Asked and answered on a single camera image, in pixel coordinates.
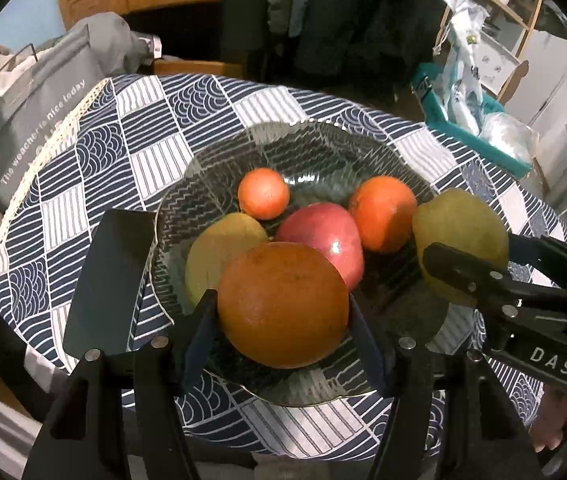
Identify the orange on table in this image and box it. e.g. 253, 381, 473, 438
349, 176, 418, 254

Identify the blue white patterned tablecloth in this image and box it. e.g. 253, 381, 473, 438
0, 75, 567, 460

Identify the large orange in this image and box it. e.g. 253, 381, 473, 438
218, 242, 349, 370

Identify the grey crumpled clothing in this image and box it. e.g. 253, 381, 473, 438
75, 12, 163, 76

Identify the black hanging coat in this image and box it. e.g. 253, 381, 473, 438
221, 0, 443, 100

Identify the wooden shelf rack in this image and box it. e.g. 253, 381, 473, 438
435, 0, 547, 104

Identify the person's right hand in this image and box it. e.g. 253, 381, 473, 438
529, 385, 567, 453

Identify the teal storage box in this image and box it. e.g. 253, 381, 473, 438
410, 62, 534, 180

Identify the small tangerine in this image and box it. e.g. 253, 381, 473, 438
238, 168, 290, 220

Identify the red apple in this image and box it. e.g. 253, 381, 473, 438
275, 203, 365, 290

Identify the white printed plastic sack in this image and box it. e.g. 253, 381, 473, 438
434, 0, 489, 136

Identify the yellow-green pear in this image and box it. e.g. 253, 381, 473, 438
185, 212, 270, 307

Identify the yellow-green mango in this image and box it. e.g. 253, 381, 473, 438
411, 188, 509, 308

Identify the white patterned storage box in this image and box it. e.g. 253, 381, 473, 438
477, 32, 520, 96

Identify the grey printed tote bag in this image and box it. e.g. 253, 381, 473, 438
0, 27, 104, 212

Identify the clear glass bowl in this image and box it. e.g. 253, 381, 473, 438
150, 122, 455, 408

